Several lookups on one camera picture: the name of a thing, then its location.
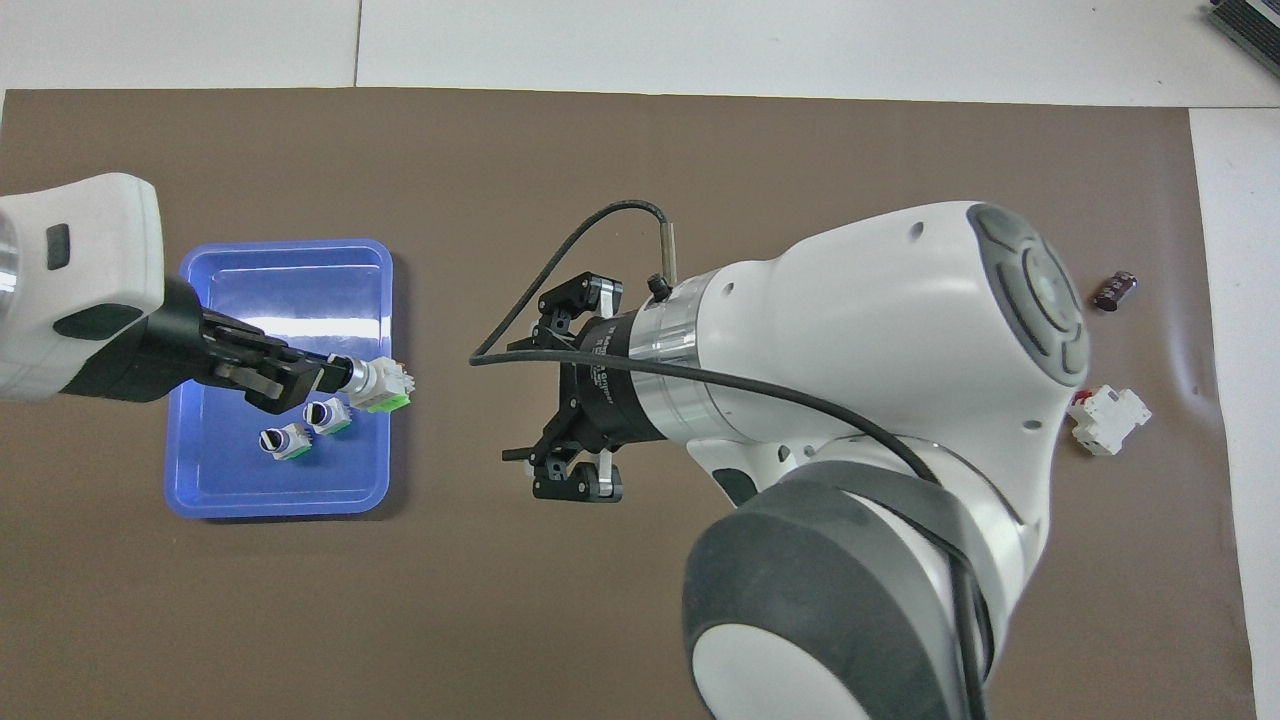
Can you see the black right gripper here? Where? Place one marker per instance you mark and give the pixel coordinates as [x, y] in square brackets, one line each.
[605, 385]

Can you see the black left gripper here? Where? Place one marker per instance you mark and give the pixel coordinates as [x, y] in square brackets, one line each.
[165, 350]

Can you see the white rotary switch green base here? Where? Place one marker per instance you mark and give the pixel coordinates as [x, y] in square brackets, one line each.
[287, 441]
[380, 383]
[328, 415]

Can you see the blue plastic tray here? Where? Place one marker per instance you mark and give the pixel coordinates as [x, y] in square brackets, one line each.
[230, 470]

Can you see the brown table mat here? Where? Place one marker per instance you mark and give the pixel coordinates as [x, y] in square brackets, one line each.
[640, 600]

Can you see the white red circuit breaker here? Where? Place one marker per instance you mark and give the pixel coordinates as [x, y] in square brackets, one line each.
[1108, 420]

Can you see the small dark electronic component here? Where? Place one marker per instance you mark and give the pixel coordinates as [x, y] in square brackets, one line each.
[1116, 290]

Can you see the grey ribbed metal device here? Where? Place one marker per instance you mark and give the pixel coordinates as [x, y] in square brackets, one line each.
[1250, 25]

